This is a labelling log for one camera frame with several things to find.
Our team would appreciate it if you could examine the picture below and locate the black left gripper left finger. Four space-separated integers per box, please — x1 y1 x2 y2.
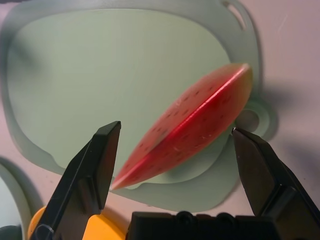
32 120 123 240

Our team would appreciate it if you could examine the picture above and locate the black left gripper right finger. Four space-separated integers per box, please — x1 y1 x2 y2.
231 126 318 218

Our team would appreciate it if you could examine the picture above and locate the watermelon slice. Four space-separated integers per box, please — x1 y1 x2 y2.
111 62 253 191

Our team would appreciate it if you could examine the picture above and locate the dark green avocado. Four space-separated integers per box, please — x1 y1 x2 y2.
0 224 25 240

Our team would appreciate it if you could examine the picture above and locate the mint green plate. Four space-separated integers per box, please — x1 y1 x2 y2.
0 156 45 240

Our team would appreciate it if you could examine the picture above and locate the yellow plate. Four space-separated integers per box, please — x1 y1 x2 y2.
27 205 126 240

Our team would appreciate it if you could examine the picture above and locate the light green cutting board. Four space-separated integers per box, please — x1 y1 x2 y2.
6 8 237 185

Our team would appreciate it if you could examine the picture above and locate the dark green translucent mat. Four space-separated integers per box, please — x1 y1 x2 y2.
0 0 279 214

